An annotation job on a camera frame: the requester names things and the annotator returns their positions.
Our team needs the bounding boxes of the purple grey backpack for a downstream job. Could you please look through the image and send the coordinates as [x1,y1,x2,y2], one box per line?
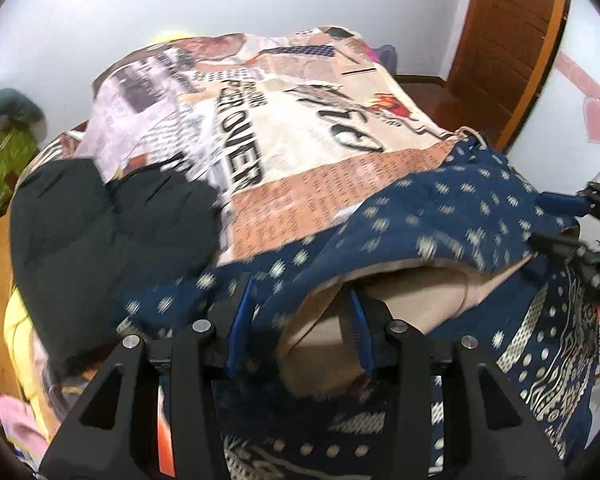
[372,44,398,76]

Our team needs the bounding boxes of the wooden door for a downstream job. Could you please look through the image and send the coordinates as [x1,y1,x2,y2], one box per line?
[448,0,570,151]

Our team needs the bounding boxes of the green patterned storage box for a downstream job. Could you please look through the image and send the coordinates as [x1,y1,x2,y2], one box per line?
[0,128,38,213]

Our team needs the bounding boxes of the navy patterned hooded jacket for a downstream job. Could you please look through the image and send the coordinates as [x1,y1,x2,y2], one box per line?
[112,138,597,479]

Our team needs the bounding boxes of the printed bed blanket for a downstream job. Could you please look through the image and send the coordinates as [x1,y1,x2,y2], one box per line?
[17,24,456,266]

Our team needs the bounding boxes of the yellow garment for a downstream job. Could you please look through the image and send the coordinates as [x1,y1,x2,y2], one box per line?
[3,288,61,442]

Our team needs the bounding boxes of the pink plush toy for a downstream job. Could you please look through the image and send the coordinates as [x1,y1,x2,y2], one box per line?
[0,393,48,468]

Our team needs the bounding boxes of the black folded garment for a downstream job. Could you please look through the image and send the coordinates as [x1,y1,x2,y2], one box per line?
[10,158,220,376]

